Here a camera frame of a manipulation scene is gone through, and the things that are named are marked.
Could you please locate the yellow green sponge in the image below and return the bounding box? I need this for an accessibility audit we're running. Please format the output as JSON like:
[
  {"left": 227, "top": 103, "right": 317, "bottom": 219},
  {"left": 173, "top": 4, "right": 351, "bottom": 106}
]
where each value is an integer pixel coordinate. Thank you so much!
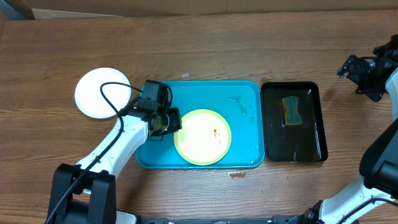
[{"left": 281, "top": 96, "right": 303, "bottom": 126}]

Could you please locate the teal plastic tray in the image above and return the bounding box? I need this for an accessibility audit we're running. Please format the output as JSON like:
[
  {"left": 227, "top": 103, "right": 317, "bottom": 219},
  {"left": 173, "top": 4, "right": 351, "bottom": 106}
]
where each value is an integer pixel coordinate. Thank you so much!
[{"left": 136, "top": 80, "right": 265, "bottom": 169}]

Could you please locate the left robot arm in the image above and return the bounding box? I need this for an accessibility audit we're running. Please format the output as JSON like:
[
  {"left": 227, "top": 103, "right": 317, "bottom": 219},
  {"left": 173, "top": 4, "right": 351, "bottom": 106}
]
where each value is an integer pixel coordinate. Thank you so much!
[{"left": 46, "top": 108, "right": 182, "bottom": 224}]

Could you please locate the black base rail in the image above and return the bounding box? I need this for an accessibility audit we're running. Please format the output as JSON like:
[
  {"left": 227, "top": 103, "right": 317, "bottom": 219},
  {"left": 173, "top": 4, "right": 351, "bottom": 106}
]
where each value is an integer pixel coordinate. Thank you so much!
[{"left": 137, "top": 215, "right": 303, "bottom": 224}]

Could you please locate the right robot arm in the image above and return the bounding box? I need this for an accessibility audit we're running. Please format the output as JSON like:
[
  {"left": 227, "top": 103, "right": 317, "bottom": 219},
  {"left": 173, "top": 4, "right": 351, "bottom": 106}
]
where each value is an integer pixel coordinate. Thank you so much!
[{"left": 288, "top": 35, "right": 397, "bottom": 223}]

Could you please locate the white plate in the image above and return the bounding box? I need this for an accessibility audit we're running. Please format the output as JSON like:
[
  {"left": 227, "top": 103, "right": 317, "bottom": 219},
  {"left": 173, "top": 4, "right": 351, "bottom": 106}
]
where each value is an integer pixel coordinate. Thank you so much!
[{"left": 75, "top": 67, "right": 131, "bottom": 119}]

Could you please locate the black rectangular water tray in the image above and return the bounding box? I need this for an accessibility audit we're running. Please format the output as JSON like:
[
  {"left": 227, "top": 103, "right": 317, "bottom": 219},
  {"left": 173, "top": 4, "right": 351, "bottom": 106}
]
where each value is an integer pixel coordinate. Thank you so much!
[{"left": 261, "top": 82, "right": 328, "bottom": 162}]

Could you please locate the yellow plate with stain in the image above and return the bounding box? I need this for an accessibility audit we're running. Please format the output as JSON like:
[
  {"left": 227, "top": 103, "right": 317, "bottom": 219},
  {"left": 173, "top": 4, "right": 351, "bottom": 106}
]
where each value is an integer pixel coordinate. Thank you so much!
[{"left": 174, "top": 109, "right": 232, "bottom": 166}]

